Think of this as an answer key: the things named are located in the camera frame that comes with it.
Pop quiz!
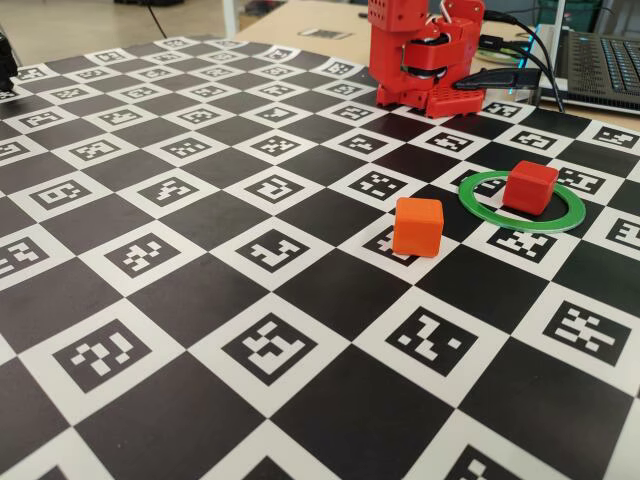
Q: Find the orange cube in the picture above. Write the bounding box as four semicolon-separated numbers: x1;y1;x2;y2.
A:
391;197;445;259

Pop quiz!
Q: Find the red cube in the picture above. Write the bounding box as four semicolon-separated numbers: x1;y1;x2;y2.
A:
501;160;560;216

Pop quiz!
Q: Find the red perforated robot base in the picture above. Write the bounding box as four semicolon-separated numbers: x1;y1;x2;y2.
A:
375;82;485;120

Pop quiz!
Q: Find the black white marker checkerboard mat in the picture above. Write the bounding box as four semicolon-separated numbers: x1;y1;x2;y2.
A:
0;34;640;480

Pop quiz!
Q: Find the black white marker strip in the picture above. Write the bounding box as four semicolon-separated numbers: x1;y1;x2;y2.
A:
298;28;355;41

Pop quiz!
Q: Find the white table leg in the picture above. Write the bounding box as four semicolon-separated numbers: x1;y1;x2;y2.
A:
221;0;240;40

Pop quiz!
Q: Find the black power plug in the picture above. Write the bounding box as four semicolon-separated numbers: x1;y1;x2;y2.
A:
453;68;542;92

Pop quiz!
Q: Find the green white disc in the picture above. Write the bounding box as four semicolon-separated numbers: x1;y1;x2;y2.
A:
477;48;522;64

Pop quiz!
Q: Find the grey laptop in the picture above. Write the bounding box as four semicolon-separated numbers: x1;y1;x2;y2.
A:
537;24;640;112

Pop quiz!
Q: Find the black stand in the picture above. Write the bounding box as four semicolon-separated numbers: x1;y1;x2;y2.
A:
0;33;20;92

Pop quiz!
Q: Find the green flat ring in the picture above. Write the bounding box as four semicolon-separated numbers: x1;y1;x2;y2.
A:
458;170;587;234

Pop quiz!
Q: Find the black usb cable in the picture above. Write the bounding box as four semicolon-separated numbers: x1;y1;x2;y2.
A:
478;35;544;71

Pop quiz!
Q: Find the thin black floor cable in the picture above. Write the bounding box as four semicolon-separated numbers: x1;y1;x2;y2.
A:
143;0;169;39

